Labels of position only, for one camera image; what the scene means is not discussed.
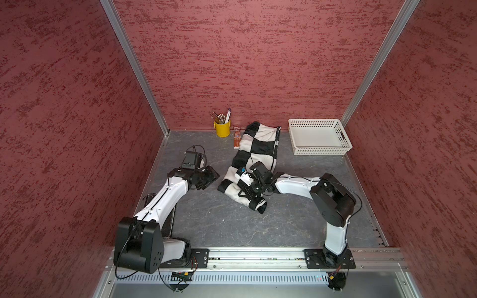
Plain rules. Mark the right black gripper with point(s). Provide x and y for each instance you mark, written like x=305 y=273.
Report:
x=248 y=194

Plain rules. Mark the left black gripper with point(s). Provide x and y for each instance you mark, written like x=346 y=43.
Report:
x=212 y=176

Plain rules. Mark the black white checkered pillowcase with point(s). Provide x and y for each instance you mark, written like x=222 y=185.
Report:
x=259 y=143

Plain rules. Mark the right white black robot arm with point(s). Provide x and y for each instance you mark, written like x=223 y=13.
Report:
x=334 y=201

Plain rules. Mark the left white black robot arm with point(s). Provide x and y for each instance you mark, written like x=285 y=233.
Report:
x=140 y=245

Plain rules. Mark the yellow pencil cup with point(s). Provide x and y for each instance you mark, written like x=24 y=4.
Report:
x=223 y=130

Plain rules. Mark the white perforated plastic basket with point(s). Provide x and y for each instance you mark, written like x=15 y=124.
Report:
x=313 y=137

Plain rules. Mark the bundle of pencils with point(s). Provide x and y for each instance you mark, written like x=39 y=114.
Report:
x=221 y=118

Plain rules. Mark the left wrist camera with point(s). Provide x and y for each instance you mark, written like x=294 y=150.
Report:
x=192 y=160

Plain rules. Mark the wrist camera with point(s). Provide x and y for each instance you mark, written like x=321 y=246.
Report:
x=242 y=171
x=192 y=160

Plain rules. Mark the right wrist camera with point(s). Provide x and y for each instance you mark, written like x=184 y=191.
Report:
x=242 y=171

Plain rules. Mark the aluminium front rail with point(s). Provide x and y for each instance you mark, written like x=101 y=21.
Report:
x=295 y=259

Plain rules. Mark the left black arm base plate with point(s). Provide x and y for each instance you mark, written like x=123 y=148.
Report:
x=195 y=258

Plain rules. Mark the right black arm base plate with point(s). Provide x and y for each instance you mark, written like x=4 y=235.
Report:
x=325 y=259

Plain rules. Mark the left aluminium corner post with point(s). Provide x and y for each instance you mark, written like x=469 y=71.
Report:
x=128 y=49

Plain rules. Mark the aluminium corner post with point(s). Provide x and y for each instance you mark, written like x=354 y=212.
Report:
x=400 y=22
x=128 y=49

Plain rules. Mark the right aluminium corner post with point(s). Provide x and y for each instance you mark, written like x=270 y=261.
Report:
x=400 y=22

